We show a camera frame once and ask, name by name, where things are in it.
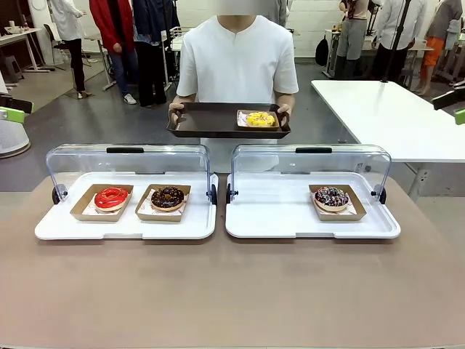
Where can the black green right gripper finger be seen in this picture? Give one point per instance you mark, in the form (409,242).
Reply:
(12,115)
(460,117)

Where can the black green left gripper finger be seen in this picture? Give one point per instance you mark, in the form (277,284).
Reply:
(14,102)
(452,100)

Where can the chocolate sprinkle donut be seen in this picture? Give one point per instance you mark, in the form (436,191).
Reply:
(330,196)

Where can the chocolate donut with colourful sprinkles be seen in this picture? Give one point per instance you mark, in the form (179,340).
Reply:
(341,217)

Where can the yellow frosted donut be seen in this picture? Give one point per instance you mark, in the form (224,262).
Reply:
(277,121)

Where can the yellow glazed donut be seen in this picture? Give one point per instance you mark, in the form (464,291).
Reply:
(259,120)

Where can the dark brown serving tray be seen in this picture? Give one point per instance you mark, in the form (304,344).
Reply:
(210,120)

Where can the person's left forearm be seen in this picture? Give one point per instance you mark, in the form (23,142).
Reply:
(284,99)

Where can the red glazed donut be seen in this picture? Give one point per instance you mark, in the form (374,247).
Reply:
(103,200)

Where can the red frosted donut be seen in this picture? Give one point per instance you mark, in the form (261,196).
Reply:
(98,217)

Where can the chocolate nut donut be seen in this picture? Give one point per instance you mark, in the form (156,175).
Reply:
(160,200)

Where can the chocolate sprinkled donut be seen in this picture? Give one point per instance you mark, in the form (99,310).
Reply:
(156,217)

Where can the person in white shirt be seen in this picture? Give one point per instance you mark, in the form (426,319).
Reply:
(236,65)

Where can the person's right hand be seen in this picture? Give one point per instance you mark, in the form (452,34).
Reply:
(177,107)

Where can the person's left hand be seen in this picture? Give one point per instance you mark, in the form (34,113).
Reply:
(286,109)

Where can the small grey step stool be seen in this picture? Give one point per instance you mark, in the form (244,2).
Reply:
(14,69)

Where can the bystander in orange shorts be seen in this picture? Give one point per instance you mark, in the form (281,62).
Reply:
(432,54)

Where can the white office desk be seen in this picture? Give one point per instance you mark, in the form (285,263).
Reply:
(18,33)

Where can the white side table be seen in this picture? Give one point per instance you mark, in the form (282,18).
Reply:
(381,120)

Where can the black office chair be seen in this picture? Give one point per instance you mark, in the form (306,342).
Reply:
(51,36)

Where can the black tripod pole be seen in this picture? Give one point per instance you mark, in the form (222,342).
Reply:
(394,47)

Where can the black lid hinge knob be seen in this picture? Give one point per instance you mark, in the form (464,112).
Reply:
(229,194)
(56,196)
(381,195)
(214,194)

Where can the bystander in white shirt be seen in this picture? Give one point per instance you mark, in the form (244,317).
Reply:
(396,22)

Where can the bystander in white top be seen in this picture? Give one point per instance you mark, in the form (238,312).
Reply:
(67,22)

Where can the bystander in grey trousers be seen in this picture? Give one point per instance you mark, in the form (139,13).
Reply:
(350,40)

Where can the bystander in red jacket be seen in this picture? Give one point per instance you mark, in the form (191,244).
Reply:
(109,25)

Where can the black hanging bag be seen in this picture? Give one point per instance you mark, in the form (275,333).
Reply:
(322,51)

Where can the clear display case lid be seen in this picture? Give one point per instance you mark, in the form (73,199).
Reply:
(163,160)
(327,161)

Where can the bystander in dark blue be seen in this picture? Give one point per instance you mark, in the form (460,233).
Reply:
(152,65)

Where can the white display case tray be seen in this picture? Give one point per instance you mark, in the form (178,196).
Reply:
(272,218)
(174,229)

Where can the white round pedestal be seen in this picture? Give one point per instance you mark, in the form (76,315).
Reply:
(12,138)

